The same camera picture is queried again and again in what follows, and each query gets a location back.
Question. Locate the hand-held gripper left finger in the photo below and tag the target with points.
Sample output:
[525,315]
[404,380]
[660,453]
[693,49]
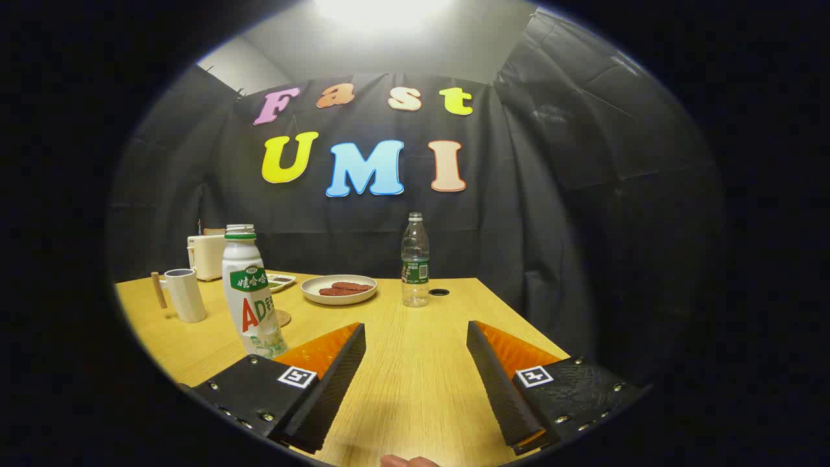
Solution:
[327,389]

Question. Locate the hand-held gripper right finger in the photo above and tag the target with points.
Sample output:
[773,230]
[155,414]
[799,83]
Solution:
[502,389]

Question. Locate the round cork coaster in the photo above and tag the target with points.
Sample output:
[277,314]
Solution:
[284,318]

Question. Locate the white juice bottle green label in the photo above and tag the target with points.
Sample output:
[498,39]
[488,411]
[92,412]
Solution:
[249,288]

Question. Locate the clear plastic water bottle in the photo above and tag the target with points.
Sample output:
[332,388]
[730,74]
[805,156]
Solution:
[415,259]

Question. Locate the wooden table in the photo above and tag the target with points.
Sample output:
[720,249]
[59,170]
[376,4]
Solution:
[415,363]

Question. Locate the red-brown sausage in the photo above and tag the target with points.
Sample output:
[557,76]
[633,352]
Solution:
[353,286]
[337,292]

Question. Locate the white round plate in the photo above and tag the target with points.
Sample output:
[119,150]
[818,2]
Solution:
[312,289]

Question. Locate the white divided dish of beans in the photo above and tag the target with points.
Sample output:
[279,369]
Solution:
[283,283]

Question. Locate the black backdrop cloth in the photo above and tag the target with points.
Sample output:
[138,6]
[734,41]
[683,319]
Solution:
[519,227]

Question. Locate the cream toaster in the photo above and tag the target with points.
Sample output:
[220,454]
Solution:
[206,257]

